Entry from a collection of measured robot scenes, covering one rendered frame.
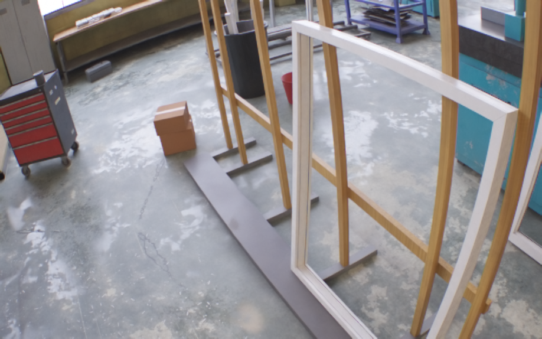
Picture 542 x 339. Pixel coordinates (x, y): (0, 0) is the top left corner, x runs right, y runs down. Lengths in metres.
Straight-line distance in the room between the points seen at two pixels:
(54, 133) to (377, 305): 3.41
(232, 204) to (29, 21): 5.76
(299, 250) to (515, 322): 1.41
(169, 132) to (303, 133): 2.07
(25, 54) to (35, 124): 3.65
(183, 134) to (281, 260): 1.75
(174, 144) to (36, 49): 4.60
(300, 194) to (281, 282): 0.58
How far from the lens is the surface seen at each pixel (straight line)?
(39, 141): 4.55
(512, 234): 2.90
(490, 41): 2.85
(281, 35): 6.44
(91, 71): 7.15
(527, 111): 1.19
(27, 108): 4.46
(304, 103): 2.05
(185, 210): 3.35
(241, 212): 3.10
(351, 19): 7.02
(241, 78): 4.70
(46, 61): 8.01
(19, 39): 7.97
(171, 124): 3.96
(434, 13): 7.87
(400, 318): 2.42
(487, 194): 1.25
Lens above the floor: 1.97
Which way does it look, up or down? 32 degrees down
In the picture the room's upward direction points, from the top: 10 degrees counter-clockwise
